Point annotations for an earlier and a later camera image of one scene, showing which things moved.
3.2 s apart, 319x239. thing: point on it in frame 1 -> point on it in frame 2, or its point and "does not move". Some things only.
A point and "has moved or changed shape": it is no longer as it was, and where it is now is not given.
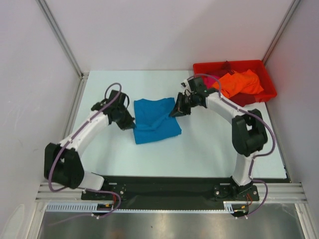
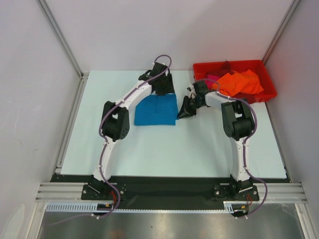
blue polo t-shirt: (153, 122) has moved or changed shape
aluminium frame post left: (62, 38) does not move
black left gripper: (128, 122) -> (169, 89)
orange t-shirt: (237, 82) does not move
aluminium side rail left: (45, 194) does not move
